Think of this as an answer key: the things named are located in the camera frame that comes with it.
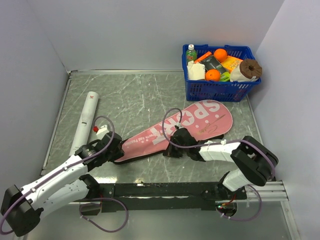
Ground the blue plastic basket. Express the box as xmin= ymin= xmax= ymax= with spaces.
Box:
xmin=181 ymin=44 xmax=262 ymax=102

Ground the white shuttlecock tube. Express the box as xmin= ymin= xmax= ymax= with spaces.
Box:
xmin=69 ymin=91 xmax=99 ymax=156

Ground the orange slim box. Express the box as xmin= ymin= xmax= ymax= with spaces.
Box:
xmin=194 ymin=51 xmax=212 ymax=64

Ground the orange fruit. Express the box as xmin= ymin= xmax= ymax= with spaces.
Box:
xmin=213 ymin=48 xmax=228 ymax=63
xmin=205 ymin=69 xmax=221 ymax=82

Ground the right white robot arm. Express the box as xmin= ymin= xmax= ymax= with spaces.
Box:
xmin=164 ymin=127 xmax=279 ymax=199

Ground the green drink bottle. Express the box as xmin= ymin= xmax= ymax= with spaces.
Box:
xmin=186 ymin=44 xmax=197 ymax=63

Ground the orange fruit front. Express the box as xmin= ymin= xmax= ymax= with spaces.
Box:
xmin=205 ymin=69 xmax=221 ymax=82

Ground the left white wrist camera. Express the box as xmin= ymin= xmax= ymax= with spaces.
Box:
xmin=93 ymin=124 xmax=110 ymax=140

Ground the yellow orange snack box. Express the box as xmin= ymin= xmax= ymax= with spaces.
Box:
xmin=221 ymin=55 xmax=243 ymax=73

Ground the white cloth bag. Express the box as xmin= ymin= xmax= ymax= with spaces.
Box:
xmin=187 ymin=60 xmax=206 ymax=81

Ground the lime green packet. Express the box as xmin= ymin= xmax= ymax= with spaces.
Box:
xmin=219 ymin=71 xmax=230 ymax=82

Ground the pink racket cover bag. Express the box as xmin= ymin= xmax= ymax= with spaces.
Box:
xmin=114 ymin=100 xmax=233 ymax=164

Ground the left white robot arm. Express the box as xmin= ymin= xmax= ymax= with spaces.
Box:
xmin=0 ymin=132 xmax=124 ymax=237

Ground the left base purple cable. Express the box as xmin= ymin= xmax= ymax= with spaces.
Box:
xmin=78 ymin=197 xmax=129 ymax=233

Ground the black packet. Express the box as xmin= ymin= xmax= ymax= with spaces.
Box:
xmin=200 ymin=54 xmax=227 ymax=75

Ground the orange fruit back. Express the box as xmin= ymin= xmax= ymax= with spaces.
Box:
xmin=213 ymin=48 xmax=228 ymax=63

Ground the brown paper roll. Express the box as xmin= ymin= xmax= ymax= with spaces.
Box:
xmin=230 ymin=58 xmax=263 ymax=82

